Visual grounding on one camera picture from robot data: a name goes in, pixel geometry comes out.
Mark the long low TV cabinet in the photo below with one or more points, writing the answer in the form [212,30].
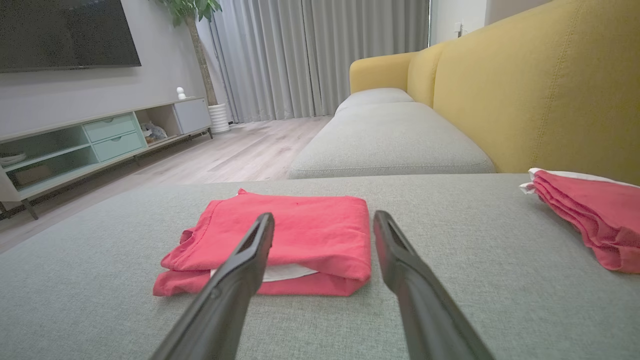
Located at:
[65,170]

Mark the green indoor tree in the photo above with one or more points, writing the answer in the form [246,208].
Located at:
[202,55]

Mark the yellow sofa backrest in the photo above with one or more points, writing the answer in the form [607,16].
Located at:
[525,85]

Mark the medium grey sofa seat cushion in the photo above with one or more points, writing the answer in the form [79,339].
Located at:
[390,140]

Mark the grey pleated curtain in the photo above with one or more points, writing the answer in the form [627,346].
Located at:
[310,50]

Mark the small white figurine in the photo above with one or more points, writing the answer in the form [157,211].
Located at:
[181,93]

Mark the red garment with paper tag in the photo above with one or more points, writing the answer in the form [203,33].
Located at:
[310,230]

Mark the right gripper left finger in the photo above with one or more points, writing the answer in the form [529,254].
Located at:
[225,300]

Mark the grey plush toy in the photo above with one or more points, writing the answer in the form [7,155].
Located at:
[154,132]

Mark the mint green cabinet drawer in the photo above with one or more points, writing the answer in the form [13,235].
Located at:
[119,146]
[110,127]

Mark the black flat television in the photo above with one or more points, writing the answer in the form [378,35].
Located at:
[60,30]

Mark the white wall switch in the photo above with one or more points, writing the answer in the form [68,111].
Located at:
[459,29]

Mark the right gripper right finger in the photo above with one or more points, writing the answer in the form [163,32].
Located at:
[425,310]

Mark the white ribbed plant pot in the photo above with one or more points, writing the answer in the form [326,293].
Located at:
[219,118]

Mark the small grey sofa seat cushion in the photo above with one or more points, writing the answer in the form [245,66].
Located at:
[372,96]

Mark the brown flat box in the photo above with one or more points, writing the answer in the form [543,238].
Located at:
[34,175]

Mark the white stacked plates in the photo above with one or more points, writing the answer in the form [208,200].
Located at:
[11,159]

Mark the red garment with white stripes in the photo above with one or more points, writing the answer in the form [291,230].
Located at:
[600,210]

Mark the large grey sofa seat cushion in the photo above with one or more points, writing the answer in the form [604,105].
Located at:
[500,290]

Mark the grey cabinet door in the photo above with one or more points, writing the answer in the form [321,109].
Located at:
[192,116]

